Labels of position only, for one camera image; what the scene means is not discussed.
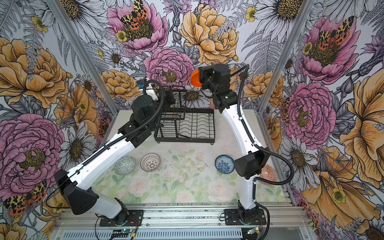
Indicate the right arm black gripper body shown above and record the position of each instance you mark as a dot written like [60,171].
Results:
[206,78]

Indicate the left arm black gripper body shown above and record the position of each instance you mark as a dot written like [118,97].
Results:
[171,101]

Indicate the orange plastic bowl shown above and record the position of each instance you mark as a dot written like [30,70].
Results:
[195,79]

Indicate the white bowl dark radial pattern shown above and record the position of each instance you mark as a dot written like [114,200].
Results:
[150,162]

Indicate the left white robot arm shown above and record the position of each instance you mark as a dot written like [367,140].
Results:
[75,184]

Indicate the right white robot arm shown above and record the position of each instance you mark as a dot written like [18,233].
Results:
[254,157]

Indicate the black metal dish rack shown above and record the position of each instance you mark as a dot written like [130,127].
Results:
[189,120]

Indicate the green patterned ceramic bowl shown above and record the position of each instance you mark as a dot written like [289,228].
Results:
[125,165]

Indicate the blue floral ceramic bowl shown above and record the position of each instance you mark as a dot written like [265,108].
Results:
[224,164]

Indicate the red patterned ceramic bowl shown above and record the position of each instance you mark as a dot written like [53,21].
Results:
[269,173]

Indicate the green circuit board left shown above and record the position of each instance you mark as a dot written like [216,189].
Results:
[124,233]

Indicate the green circuit board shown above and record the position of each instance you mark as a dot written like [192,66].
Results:
[253,231]
[124,233]

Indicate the green circuit board right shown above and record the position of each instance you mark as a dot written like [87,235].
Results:
[253,231]

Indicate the aluminium corner post right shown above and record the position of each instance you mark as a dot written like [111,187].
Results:
[292,38]

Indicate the aluminium corner post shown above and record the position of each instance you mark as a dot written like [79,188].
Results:
[292,38]
[69,30]

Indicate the aluminium front rail frame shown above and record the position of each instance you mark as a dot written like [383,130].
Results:
[190,222]

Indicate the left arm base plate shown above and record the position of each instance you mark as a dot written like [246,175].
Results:
[129,218]

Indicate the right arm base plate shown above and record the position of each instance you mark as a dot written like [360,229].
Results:
[255,216]

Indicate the aluminium corner post left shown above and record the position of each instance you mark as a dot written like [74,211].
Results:
[69,30]

